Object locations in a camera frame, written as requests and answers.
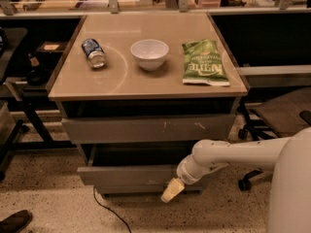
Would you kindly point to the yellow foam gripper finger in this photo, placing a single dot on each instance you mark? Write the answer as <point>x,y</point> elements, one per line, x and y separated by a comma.
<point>174,188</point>

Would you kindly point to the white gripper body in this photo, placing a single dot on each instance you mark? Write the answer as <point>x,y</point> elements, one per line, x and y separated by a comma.
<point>187,175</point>

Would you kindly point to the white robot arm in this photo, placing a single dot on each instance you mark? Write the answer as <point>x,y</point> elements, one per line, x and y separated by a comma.
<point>289,159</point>

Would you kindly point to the grey top drawer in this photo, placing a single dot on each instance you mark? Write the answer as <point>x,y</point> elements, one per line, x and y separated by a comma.
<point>135,129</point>

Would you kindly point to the grey drawer cabinet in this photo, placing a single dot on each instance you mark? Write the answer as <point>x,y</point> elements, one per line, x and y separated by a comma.
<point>123,89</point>

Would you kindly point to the black office chair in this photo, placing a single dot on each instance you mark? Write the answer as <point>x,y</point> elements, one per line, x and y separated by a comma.
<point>276,117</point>

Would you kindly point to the green chip bag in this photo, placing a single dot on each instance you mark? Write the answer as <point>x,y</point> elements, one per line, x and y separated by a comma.
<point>203,64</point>

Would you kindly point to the white bowl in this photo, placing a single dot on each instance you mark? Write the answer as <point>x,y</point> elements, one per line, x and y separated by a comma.
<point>149,54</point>

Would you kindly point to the blue soda can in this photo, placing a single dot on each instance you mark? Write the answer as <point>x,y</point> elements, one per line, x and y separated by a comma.
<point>95,55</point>

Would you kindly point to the dark shoe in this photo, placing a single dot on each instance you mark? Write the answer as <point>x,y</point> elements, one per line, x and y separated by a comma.
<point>16,222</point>

